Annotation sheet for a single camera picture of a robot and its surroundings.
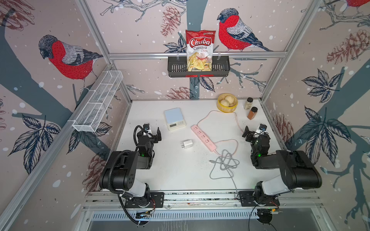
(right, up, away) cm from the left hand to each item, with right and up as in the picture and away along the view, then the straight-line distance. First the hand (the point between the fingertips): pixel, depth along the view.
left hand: (152, 125), depth 91 cm
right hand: (+65, -1, 0) cm, 65 cm away
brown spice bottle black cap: (+71, +8, +12) cm, 72 cm away
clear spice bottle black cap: (+70, +15, +19) cm, 74 cm away
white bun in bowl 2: (+57, +19, +23) cm, 64 cm away
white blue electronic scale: (+12, +4, +16) cm, 21 cm away
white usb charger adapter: (+23, -12, 0) cm, 26 cm away
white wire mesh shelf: (-27, +9, -17) cm, 33 cm away
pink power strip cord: (+47, -10, +3) cm, 49 cm away
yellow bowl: (+58, +13, +20) cm, 63 cm away
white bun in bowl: (+52, +16, +20) cm, 58 cm away
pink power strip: (+38, -14, +1) cm, 40 cm away
